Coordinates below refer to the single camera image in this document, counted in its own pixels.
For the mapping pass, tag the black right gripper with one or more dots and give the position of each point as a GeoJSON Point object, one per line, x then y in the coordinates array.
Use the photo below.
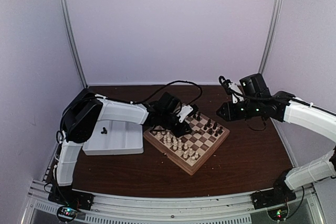
{"type": "Point", "coordinates": [229, 114]}

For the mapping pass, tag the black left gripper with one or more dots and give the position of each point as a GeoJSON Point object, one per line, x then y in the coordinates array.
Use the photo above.
{"type": "Point", "coordinates": [180, 132]}

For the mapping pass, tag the wooden chess board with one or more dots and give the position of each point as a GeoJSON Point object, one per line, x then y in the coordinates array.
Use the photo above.
{"type": "Point", "coordinates": [210, 142]}

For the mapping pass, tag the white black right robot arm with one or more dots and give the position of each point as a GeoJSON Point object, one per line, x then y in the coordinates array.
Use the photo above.
{"type": "Point", "coordinates": [307, 130]}

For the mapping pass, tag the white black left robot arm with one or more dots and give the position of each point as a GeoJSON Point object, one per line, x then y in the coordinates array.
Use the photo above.
{"type": "Point", "coordinates": [80, 117]}

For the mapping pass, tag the white chess pieces group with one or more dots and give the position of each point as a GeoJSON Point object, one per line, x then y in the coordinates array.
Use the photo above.
{"type": "Point", "coordinates": [185, 150]}

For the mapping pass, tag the pile of dark chess pieces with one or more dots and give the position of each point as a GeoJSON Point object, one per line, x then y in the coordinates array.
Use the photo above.
{"type": "Point", "coordinates": [104, 131]}

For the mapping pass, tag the right controller board with LEDs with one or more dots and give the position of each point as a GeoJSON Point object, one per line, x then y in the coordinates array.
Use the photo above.
{"type": "Point", "coordinates": [278, 214]}

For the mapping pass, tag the controller board with leds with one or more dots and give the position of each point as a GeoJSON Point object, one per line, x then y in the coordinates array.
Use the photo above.
{"type": "Point", "coordinates": [65, 213]}
{"type": "Point", "coordinates": [278, 214]}

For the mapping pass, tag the left controller board with LEDs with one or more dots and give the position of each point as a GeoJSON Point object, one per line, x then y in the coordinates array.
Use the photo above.
{"type": "Point", "coordinates": [65, 213]}

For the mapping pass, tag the white plastic sorting tray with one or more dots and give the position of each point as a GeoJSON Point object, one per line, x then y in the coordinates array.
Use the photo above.
{"type": "Point", "coordinates": [122, 138]}

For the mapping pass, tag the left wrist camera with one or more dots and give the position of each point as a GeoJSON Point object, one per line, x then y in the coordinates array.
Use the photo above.
{"type": "Point", "coordinates": [186, 110]}

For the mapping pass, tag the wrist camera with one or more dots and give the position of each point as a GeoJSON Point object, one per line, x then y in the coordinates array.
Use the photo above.
{"type": "Point", "coordinates": [186, 110]}
{"type": "Point", "coordinates": [236, 92]}

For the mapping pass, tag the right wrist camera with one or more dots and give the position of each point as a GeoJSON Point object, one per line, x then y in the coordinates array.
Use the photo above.
{"type": "Point", "coordinates": [236, 92]}

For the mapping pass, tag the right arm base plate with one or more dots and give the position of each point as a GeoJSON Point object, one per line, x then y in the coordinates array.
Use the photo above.
{"type": "Point", "coordinates": [271, 197]}

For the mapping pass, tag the aluminium front frame rail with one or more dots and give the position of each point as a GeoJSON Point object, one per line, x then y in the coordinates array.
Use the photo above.
{"type": "Point", "coordinates": [235, 208]}

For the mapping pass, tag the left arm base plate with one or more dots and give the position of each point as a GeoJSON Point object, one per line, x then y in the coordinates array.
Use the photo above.
{"type": "Point", "coordinates": [74, 199]}

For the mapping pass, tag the aluminium right corner post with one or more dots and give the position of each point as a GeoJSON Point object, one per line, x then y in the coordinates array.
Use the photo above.
{"type": "Point", "coordinates": [270, 35]}

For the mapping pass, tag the aluminium corner post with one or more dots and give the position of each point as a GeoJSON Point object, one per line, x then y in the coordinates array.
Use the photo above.
{"type": "Point", "coordinates": [270, 35]}
{"type": "Point", "coordinates": [72, 43]}

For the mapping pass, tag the aluminium left corner post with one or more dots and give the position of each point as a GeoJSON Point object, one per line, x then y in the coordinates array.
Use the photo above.
{"type": "Point", "coordinates": [72, 43]}

